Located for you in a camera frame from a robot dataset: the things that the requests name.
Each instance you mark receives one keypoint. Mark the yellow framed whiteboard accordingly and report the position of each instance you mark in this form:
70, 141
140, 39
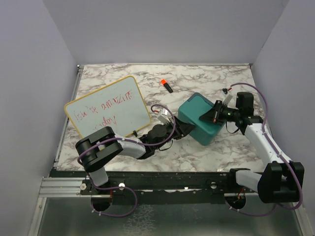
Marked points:
119, 105

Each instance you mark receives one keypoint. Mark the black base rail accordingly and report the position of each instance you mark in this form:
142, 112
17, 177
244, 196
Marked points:
164, 188

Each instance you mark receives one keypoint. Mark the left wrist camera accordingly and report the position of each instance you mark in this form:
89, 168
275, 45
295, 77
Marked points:
163, 116

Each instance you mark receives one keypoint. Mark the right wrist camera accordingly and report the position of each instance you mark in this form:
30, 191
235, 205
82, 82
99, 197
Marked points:
227, 95

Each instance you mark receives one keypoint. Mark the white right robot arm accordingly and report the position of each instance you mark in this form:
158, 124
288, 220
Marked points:
281, 181

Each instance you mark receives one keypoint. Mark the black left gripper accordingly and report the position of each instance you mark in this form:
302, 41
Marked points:
182, 129

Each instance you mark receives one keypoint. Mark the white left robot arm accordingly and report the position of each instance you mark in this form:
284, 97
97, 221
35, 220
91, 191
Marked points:
97, 149

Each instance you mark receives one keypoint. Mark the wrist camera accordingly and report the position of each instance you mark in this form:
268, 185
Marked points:
163, 116
227, 95

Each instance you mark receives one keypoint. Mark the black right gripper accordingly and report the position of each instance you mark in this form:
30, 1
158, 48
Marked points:
213, 115

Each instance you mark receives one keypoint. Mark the orange black highlighter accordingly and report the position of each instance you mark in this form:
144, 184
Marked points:
167, 86

